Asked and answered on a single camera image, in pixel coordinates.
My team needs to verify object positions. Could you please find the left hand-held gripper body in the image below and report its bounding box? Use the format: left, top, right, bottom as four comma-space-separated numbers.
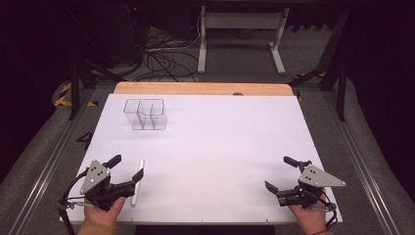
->
79, 159, 135, 212

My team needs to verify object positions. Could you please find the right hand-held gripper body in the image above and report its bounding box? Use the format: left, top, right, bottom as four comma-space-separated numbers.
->
275, 159, 347, 212

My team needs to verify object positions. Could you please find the white plastic tube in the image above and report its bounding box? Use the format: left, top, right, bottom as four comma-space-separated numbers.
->
130, 159, 145, 207

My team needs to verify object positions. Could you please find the person's left hand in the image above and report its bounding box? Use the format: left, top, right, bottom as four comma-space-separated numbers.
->
83, 196, 127, 227

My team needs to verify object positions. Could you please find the person's right hand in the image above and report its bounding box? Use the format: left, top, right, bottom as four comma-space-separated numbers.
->
288, 191, 328, 235

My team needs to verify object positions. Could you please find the clear plastic compartment organiser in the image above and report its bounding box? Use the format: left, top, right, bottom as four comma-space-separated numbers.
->
122, 98, 168, 131

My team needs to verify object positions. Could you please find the yellow black hazard tape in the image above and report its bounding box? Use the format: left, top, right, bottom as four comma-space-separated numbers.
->
53, 81, 99, 108

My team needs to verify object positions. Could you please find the black metal stand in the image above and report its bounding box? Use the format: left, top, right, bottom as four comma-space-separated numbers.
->
288, 9, 349, 122
63, 6, 127, 121

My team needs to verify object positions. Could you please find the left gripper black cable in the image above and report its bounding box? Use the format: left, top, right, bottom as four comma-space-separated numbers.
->
57, 166, 99, 235

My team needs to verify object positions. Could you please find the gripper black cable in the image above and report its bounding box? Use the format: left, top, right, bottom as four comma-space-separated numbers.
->
324, 201, 339, 231
57, 166, 99, 235

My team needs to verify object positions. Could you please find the small black bracket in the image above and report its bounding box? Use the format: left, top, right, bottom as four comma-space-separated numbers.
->
75, 130, 95, 152

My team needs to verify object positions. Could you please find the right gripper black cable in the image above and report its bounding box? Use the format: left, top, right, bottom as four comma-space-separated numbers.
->
324, 201, 339, 231

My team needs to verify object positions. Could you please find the aluminium floor rail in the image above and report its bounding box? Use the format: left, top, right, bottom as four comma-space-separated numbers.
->
8, 87, 96, 235
321, 91, 400, 235

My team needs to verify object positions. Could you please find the tangle of black floor cables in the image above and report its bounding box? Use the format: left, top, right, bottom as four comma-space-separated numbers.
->
131, 13, 201, 83

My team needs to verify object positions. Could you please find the white metal desk frame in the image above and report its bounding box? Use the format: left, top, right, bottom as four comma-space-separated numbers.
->
197, 5, 291, 76

